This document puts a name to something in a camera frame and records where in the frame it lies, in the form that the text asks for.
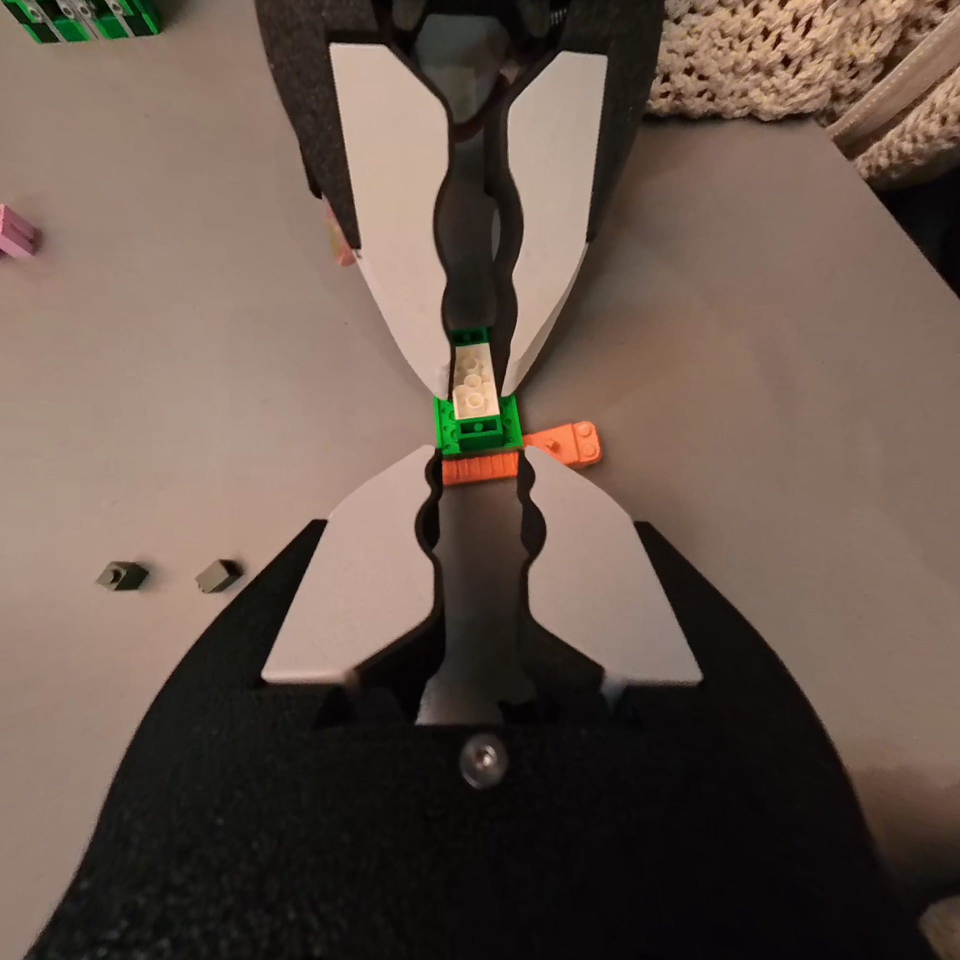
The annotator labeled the orange lego brick separator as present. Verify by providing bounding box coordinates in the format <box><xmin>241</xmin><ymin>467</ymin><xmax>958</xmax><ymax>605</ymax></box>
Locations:
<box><xmin>441</xmin><ymin>420</ymin><xmax>606</xmax><ymax>487</ymax></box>

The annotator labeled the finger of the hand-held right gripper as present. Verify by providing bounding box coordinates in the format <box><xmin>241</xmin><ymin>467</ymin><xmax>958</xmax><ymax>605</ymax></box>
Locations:
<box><xmin>491</xmin><ymin>49</ymin><xmax>610</xmax><ymax>396</ymax></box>
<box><xmin>328</xmin><ymin>42</ymin><xmax>460</xmax><ymax>396</ymax></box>

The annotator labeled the green lego plate white brick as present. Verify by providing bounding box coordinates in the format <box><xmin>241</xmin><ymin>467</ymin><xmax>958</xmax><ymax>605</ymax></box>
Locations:
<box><xmin>433</xmin><ymin>326</ymin><xmax>526</xmax><ymax>460</ymax></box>

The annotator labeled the cream knitted blanket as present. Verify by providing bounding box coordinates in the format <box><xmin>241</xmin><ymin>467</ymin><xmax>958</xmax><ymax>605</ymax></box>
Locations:
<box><xmin>643</xmin><ymin>0</ymin><xmax>960</xmax><ymax>190</ymax></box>

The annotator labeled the pink lego pig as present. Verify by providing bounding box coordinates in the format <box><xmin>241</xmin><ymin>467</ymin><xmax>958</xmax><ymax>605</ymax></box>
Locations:
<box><xmin>0</xmin><ymin>204</ymin><xmax>44</xmax><ymax>261</ymax></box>

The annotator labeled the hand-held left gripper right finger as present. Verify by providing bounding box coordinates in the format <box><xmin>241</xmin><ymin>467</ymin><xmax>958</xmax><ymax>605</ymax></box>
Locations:
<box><xmin>517</xmin><ymin>446</ymin><xmax>705</xmax><ymax>687</ymax></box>

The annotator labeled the green lego creeper figure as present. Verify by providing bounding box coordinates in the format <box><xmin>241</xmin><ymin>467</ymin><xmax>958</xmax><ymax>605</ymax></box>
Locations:
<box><xmin>21</xmin><ymin>0</ymin><xmax>163</xmax><ymax>46</ymax></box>

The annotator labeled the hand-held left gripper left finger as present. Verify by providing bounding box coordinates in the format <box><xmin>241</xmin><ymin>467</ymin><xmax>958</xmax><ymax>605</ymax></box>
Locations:
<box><xmin>261</xmin><ymin>447</ymin><xmax>449</xmax><ymax>687</ymax></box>

